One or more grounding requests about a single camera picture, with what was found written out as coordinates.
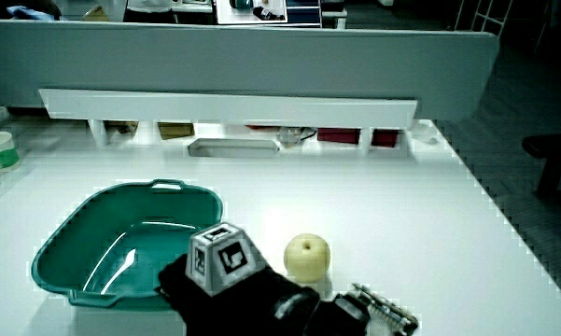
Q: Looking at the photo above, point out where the white desk shelf riser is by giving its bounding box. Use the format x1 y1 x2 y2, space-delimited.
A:
37 88 419 155

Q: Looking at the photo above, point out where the grey partition panel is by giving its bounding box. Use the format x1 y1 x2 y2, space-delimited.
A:
0 19 500 123

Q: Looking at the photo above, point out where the small red box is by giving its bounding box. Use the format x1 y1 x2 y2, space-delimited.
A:
371 128 400 149

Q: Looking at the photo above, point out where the green plastic basin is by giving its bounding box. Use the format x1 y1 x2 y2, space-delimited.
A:
30 177 225 309

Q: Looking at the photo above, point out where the wide red box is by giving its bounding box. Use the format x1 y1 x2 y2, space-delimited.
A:
316 127 361 146

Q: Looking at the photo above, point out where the brown box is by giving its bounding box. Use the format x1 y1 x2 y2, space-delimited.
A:
157 121 196 141

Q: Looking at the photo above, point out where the person's right hand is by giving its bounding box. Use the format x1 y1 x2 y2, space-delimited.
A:
155 221 322 336

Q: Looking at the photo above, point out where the dark brown packet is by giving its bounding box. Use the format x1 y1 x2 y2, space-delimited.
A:
104 120 140 137

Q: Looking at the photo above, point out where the black stool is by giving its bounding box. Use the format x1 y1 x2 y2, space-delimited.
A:
521 133 561 198

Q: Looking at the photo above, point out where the yellow apple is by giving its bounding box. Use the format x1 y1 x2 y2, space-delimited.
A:
283 232 332 285

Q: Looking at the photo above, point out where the flat metal tray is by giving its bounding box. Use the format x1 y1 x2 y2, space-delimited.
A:
187 137 282 159

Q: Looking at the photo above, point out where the white desk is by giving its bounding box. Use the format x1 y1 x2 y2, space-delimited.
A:
0 116 561 336

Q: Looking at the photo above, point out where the blue cloth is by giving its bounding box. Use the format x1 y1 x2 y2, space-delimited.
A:
6 5 56 22

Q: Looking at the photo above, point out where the white metal rack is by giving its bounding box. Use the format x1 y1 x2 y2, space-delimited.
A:
453 0 514 37

